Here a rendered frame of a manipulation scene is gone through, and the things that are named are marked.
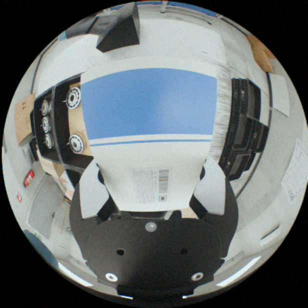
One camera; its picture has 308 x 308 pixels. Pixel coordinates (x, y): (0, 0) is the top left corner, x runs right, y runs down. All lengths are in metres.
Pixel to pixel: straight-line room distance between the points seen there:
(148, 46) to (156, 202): 0.63
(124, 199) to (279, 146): 2.94
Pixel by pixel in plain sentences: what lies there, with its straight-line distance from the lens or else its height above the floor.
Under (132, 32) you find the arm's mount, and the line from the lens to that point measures 0.51.
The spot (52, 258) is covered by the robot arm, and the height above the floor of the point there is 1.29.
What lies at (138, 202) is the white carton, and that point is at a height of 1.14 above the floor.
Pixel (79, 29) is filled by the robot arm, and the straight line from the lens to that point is 0.48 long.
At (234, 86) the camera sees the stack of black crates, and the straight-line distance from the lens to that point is 1.22.
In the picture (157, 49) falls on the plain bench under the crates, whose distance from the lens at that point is 0.59.
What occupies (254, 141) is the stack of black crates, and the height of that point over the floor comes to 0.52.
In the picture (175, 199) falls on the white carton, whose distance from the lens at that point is 0.15.
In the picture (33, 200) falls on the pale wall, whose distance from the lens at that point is 3.35.
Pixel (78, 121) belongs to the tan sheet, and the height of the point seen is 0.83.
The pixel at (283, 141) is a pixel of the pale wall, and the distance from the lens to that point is 2.90.
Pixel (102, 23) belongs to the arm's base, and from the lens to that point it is 0.48.
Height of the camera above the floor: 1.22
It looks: 58 degrees down
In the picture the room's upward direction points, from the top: 175 degrees clockwise
